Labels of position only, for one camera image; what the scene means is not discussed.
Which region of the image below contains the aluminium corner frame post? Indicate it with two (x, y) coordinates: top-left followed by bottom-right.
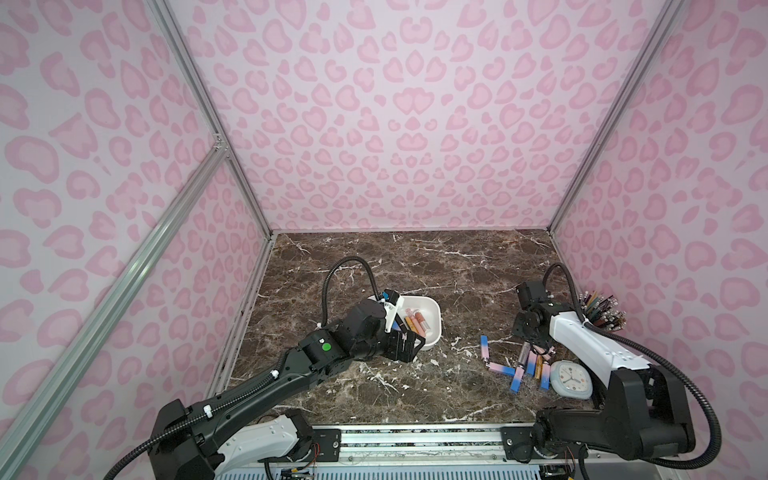
(146, 0), (273, 239)

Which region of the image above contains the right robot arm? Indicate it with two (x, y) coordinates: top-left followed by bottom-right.
(513, 280), (721, 469)

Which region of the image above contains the right aluminium corner post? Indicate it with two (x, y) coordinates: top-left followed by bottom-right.
(547, 0), (690, 238)

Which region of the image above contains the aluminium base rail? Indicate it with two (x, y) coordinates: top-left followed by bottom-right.
(257, 421), (685, 480)

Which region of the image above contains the bundle of coloured pencils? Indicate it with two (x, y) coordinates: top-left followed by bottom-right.
(579, 290), (626, 332)

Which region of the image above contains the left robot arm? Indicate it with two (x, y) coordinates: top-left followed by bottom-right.
(147, 299), (426, 479)

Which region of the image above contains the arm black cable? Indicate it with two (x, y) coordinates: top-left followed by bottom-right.
(320, 256), (385, 328)
(542, 262), (723, 471)

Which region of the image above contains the silver lipstick tube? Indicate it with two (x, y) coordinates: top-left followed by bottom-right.
(518, 342), (531, 368)

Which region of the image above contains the gold glitter lipstick tube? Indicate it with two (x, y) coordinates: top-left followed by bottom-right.
(404, 316), (418, 333)

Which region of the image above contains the white round alarm clock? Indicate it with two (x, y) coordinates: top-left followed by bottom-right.
(550, 360), (593, 400)

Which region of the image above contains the clear pink lip gloss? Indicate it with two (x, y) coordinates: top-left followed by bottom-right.
(406, 309), (426, 337)

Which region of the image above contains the white plastic storage box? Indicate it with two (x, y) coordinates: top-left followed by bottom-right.
(381, 294), (442, 351)

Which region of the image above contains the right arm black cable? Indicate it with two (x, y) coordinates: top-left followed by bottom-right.
(542, 262), (723, 471)

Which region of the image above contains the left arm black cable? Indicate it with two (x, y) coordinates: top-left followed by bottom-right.
(320, 256), (385, 328)

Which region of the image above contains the diagonal aluminium frame bar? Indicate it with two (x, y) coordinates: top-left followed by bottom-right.
(1, 144), (229, 479)

